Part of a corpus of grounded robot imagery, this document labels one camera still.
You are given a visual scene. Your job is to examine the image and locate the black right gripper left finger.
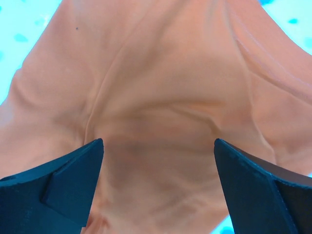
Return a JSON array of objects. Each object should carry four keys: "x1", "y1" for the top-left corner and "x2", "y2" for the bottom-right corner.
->
[{"x1": 0, "y1": 139, "x2": 104, "y2": 234}]

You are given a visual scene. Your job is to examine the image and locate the orange t-shirt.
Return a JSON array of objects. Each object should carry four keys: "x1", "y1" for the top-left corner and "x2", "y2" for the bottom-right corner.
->
[{"x1": 0, "y1": 0, "x2": 312, "y2": 234}]

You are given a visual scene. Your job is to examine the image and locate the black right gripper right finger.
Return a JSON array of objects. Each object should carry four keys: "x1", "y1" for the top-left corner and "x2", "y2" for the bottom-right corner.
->
[{"x1": 214, "y1": 139, "x2": 312, "y2": 234}]

